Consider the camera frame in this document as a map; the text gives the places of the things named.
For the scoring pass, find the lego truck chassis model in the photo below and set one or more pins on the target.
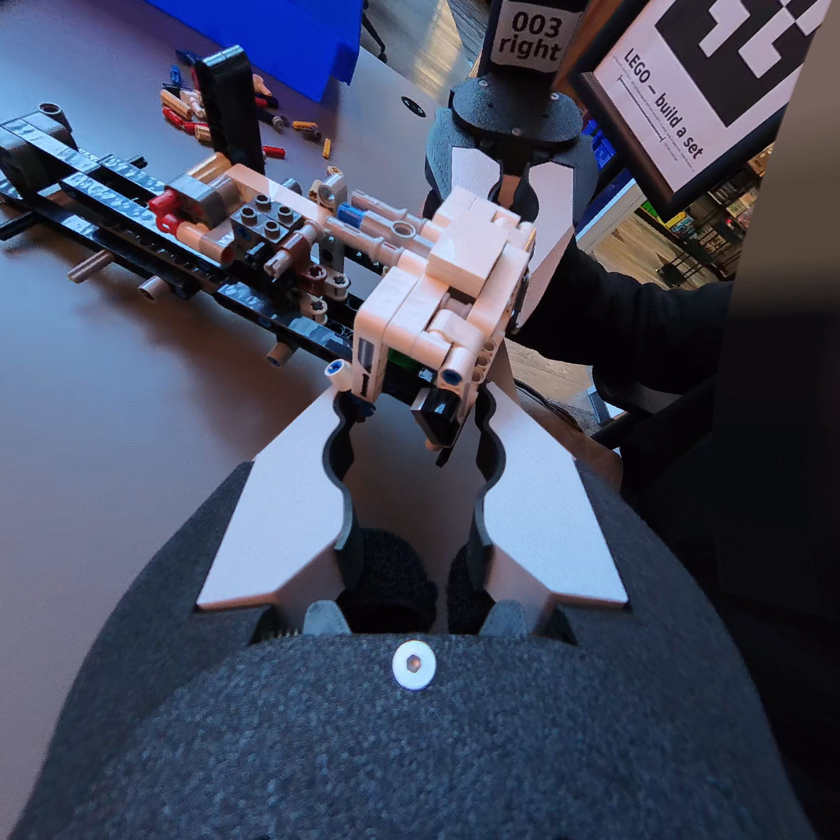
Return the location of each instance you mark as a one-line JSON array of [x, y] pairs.
[[459, 262]]

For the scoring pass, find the blue plastic bin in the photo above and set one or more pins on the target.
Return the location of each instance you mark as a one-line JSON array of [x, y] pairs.
[[275, 39]]

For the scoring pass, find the storage shelves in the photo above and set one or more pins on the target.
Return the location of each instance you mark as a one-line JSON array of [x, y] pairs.
[[722, 210]]

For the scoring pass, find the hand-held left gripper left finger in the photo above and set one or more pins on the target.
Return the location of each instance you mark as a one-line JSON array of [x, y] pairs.
[[275, 525]]

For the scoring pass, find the person's right forearm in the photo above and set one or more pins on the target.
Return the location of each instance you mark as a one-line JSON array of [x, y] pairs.
[[623, 315]]

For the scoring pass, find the black table grommet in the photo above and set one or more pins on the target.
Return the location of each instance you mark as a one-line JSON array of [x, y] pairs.
[[413, 107]]

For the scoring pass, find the pile of small lego pieces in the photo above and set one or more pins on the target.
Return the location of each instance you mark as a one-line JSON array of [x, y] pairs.
[[177, 98]]

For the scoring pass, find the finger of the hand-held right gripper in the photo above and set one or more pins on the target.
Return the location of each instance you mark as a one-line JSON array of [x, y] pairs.
[[472, 170], [558, 210]]

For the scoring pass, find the black framed marker sign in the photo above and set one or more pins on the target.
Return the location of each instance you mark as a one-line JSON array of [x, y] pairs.
[[656, 105]]

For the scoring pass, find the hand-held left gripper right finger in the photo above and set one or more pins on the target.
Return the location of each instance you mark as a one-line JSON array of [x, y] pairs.
[[551, 525]]

